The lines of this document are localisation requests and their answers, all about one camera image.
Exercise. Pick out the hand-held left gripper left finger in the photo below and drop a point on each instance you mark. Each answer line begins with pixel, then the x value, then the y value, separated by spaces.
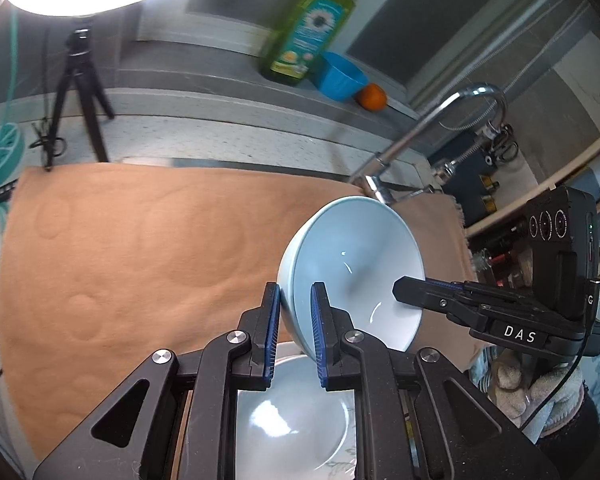
pixel 275 330

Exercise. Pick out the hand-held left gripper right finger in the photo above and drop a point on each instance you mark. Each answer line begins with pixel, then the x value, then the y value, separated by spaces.
pixel 317 330

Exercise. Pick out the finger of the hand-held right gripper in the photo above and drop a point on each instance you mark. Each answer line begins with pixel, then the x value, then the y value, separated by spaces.
pixel 495 296
pixel 430 297

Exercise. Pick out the pale green bowl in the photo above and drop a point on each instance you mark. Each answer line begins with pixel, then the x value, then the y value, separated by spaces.
pixel 360 255

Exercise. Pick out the floral deep plate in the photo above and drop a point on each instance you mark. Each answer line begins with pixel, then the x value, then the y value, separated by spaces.
pixel 290 420

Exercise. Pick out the person's right hand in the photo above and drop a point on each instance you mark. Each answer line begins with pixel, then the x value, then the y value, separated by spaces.
pixel 515 390

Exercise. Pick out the wooden shelf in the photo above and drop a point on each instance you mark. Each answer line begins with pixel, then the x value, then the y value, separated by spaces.
pixel 540 180

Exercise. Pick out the grey bottle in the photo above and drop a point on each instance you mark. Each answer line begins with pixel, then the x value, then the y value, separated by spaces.
pixel 597 172

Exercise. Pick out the peach cloth mat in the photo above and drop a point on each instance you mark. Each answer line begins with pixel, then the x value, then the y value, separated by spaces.
pixel 155 250

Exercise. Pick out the chrome faucet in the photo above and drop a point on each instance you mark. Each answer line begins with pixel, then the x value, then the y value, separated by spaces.
pixel 410 135

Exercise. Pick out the orange fruit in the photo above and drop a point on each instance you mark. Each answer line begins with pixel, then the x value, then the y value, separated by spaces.
pixel 371 97

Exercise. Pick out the small blue bowl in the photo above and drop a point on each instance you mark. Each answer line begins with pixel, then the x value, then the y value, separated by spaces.
pixel 340 77

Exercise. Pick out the green dish soap bottle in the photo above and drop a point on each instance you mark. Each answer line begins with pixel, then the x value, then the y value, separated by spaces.
pixel 310 30

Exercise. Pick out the black tripod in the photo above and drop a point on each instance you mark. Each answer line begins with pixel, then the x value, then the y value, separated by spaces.
pixel 87 90

